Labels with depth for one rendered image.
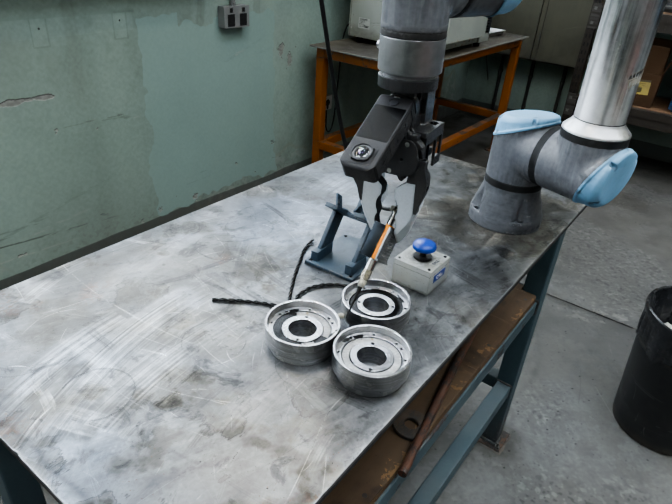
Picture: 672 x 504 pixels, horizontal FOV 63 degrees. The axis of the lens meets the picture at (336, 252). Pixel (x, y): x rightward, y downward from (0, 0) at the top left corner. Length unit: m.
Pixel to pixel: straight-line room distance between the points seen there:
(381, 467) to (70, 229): 1.76
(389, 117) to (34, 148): 1.76
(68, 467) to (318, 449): 0.27
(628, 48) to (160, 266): 0.83
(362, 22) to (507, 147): 2.10
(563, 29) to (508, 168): 3.38
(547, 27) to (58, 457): 4.21
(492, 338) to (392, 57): 0.79
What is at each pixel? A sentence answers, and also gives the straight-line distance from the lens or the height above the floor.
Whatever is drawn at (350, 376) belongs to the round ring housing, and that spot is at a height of 0.83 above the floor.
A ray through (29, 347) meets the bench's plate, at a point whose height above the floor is 0.80.
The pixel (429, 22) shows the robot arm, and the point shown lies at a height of 1.23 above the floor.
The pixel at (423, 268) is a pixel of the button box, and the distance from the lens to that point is 0.91.
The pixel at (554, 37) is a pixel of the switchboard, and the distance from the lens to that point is 4.50.
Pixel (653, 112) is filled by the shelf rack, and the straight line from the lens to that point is 4.06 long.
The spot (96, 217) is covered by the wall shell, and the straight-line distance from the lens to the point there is 2.47.
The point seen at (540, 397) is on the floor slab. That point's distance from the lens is 2.04.
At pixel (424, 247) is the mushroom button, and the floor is 0.87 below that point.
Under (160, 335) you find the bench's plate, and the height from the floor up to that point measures 0.80.
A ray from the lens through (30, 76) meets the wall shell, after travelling 2.21.
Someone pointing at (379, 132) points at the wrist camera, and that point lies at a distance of 0.64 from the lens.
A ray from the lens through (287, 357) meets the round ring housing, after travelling 0.75.
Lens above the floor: 1.32
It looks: 31 degrees down
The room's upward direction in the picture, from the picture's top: 4 degrees clockwise
